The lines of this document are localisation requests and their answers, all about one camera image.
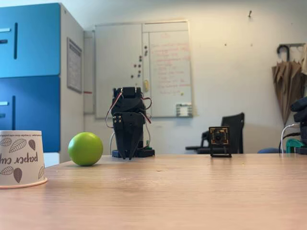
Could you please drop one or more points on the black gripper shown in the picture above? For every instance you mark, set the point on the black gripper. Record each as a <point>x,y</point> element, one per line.
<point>130,121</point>

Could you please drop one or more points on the green ball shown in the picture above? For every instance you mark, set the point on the green ball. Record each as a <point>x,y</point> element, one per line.
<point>85,149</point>

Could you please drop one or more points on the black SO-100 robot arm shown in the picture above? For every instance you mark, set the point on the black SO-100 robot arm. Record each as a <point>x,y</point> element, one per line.
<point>130,100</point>

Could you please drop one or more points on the white leaf-print paper cup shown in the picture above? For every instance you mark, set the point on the white leaf-print paper cup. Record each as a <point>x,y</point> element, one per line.
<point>20,159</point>

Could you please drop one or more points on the yellow whiteboard magnet clip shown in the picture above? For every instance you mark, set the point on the yellow whiteboard magnet clip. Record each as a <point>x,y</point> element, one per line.
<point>145,85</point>

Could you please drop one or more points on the whiteboard eraser holder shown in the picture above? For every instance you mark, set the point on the whiteboard eraser holder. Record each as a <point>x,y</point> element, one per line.
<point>184,110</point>

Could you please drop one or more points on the black chair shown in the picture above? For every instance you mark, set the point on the black chair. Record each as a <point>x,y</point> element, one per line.
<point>233,129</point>

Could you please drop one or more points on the blue and grey cabinet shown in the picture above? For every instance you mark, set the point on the blue and grey cabinet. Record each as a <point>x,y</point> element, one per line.
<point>31,72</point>

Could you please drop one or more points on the blue chair seat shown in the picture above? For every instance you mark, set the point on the blue chair seat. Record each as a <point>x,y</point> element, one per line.
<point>271,150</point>

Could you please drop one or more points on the green table clamp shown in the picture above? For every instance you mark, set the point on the green table clamp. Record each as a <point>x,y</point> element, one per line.
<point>291,143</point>

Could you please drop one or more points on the folded brown umbrella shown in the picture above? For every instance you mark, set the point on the folded brown umbrella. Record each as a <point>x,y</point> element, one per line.
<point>286,88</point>

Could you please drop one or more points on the wall whiteboard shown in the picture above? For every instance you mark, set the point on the wall whiteboard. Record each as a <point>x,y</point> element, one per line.
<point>168,60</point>

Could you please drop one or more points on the small camera module on stand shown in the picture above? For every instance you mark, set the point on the small camera module on stand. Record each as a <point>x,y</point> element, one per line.
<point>218,137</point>

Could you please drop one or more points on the small wall hook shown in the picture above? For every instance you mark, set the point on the small wall hook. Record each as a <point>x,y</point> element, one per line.
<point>250,14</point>

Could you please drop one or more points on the grey wall coat rack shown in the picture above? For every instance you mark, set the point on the grey wall coat rack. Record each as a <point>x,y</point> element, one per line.
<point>291,45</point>

